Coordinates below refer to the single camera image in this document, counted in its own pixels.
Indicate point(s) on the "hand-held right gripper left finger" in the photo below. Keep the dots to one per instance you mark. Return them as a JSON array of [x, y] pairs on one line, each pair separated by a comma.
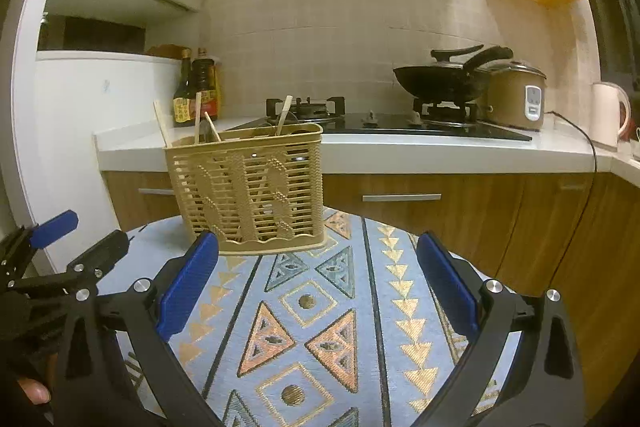
[[187, 287]]

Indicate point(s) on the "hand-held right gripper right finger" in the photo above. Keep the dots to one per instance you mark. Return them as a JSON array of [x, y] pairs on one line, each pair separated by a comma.
[[447, 287]]

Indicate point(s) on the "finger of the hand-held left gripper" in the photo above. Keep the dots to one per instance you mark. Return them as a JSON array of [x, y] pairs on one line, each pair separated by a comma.
[[55, 224], [102, 252]]

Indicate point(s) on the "beige plastic utensil basket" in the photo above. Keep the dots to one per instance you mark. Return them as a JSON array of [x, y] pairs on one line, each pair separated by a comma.
[[280, 244]]

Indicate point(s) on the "pale wooden chopstick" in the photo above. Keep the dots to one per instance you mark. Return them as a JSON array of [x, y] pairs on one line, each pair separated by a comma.
[[212, 127], [197, 117]]

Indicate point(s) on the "person's left hand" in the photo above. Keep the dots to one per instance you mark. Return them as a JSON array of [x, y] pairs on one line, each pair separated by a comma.
[[32, 392]]

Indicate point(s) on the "white refrigerator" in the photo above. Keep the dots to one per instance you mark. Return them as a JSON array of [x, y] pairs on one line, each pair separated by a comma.
[[75, 132]]

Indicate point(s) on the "white kitchen countertop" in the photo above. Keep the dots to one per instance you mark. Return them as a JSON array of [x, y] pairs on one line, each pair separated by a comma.
[[425, 154]]

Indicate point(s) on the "blue patterned table mat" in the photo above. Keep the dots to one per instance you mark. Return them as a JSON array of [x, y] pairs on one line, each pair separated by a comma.
[[320, 332]]

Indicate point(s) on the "slim dark sauce bottle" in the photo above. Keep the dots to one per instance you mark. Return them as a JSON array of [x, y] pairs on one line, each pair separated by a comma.
[[184, 102]]

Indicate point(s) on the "black gas stove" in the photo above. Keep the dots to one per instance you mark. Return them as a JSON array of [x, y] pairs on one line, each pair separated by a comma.
[[390, 124]]

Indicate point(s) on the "brown rice cooker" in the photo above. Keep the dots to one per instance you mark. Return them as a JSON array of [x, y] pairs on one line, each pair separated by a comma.
[[510, 102]]

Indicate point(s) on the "wide dark sauce bottle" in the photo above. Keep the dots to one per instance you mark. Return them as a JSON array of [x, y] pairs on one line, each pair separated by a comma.
[[206, 82]]

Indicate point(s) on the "black wok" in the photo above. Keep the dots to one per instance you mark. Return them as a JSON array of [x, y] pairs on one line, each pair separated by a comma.
[[440, 82]]

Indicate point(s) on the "brown cardboard box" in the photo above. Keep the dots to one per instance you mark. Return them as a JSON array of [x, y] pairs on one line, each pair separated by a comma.
[[167, 51]]

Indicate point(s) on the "white electric kettle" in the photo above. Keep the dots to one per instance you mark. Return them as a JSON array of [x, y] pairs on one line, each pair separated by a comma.
[[607, 117]]

